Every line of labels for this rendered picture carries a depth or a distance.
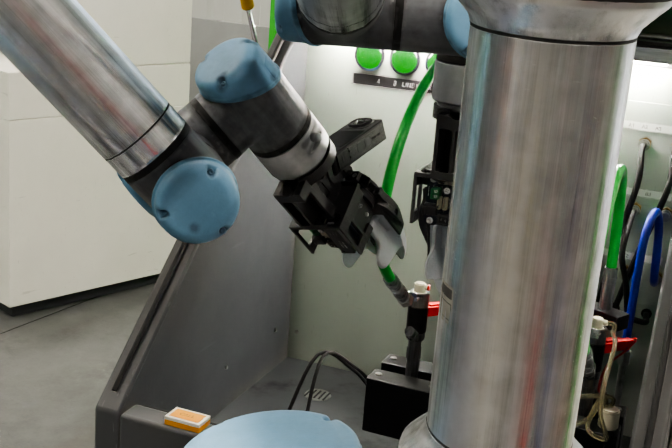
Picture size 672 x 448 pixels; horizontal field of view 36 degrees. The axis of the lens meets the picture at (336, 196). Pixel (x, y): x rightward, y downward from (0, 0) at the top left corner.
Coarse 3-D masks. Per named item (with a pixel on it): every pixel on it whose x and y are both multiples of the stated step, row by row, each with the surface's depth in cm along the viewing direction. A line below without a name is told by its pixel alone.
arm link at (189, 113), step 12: (192, 108) 103; (192, 120) 102; (204, 120) 102; (204, 132) 102; (216, 132) 102; (216, 144) 102; (228, 144) 102; (228, 156) 103; (132, 192) 102; (144, 204) 102
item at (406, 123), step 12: (432, 72) 130; (420, 84) 128; (420, 96) 127; (408, 108) 126; (408, 120) 125; (408, 132) 124; (396, 144) 123; (396, 156) 123; (396, 168) 122; (384, 180) 122; (384, 276) 127
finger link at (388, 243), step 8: (376, 216) 118; (376, 224) 118; (384, 224) 120; (376, 232) 118; (384, 232) 120; (392, 232) 120; (376, 240) 119; (384, 240) 120; (392, 240) 121; (400, 240) 121; (376, 248) 119; (384, 248) 120; (392, 248) 121; (400, 248) 123; (376, 256) 119; (384, 256) 119; (392, 256) 121; (400, 256) 125; (384, 264) 119
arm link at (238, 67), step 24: (216, 48) 104; (240, 48) 101; (216, 72) 101; (240, 72) 100; (264, 72) 101; (216, 96) 101; (240, 96) 101; (264, 96) 102; (288, 96) 104; (216, 120) 102; (240, 120) 102; (264, 120) 103; (288, 120) 104; (240, 144) 103; (264, 144) 105; (288, 144) 106
